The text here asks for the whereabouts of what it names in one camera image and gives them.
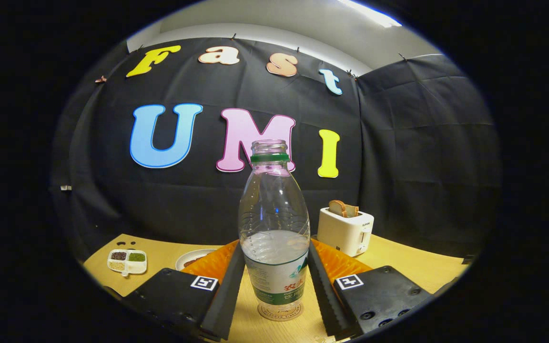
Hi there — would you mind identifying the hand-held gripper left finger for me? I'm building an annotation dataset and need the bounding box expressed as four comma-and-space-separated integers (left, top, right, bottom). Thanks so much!
122, 240, 246, 341

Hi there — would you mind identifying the white divided dish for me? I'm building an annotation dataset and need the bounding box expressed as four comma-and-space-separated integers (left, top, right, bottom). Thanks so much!
107, 249, 148, 278

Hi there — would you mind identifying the white toaster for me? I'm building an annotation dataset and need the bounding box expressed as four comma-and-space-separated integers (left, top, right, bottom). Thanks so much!
316, 207, 375, 258

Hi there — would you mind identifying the round wooden coaster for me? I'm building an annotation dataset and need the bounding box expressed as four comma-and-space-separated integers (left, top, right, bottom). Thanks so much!
257, 301, 304, 322

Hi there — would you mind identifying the wooden table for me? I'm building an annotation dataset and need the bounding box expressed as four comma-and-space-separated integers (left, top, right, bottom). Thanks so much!
83, 232, 470, 343

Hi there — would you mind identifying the black backdrop cloth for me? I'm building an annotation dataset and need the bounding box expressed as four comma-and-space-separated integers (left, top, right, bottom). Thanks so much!
51, 37, 501, 267

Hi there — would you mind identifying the round white plate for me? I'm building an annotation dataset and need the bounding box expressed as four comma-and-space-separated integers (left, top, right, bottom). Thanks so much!
175, 248, 218, 271

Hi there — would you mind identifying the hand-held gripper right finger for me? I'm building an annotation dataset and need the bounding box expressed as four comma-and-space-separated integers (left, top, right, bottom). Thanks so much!
308, 238, 456, 341

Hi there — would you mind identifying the clear plastic juice bottle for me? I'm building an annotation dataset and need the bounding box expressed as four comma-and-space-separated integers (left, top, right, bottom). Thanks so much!
238, 139, 311, 315

